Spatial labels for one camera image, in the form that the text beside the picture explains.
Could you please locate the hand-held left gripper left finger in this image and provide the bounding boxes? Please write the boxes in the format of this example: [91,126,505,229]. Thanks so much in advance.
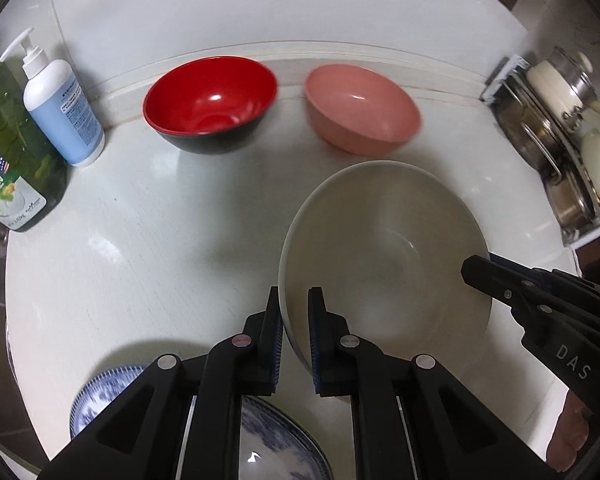
[39,286,285,480]

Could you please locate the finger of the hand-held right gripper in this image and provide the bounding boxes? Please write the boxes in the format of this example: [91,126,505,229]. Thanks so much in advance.
[461,255,547,317]
[489,253,600,312]

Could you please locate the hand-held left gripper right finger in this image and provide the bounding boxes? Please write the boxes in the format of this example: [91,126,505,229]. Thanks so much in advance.
[307,287,553,480]

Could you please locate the blue floral rim plate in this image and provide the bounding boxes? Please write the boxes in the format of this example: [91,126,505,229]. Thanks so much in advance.
[69,364,333,480]

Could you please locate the white bowl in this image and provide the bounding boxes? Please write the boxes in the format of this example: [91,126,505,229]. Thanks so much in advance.
[278,160,493,376]

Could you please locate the person's right hand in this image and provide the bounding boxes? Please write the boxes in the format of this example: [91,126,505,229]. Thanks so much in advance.
[547,387,600,471]

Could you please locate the white slotted rack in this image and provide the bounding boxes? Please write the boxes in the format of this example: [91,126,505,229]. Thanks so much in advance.
[562,220,600,252]

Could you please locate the small steel pot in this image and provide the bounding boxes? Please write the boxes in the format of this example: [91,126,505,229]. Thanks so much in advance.
[545,165,600,231]

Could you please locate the large steel pot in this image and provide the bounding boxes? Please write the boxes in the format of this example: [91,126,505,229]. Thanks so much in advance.
[495,80,588,177]

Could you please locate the cream glass kettle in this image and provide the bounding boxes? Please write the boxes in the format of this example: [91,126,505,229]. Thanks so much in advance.
[525,46,598,116]

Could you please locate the pink bowl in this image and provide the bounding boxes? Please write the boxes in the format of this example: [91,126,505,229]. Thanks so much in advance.
[303,63,422,156]

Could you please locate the red and black bowl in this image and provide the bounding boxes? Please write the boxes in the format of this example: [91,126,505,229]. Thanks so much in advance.
[142,56,279,155]

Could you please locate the white blue pump bottle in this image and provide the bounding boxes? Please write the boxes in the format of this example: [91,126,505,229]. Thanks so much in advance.
[0,27,106,168]

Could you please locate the green dish soap bottle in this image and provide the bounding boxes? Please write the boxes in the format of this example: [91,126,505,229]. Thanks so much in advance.
[0,47,70,233]

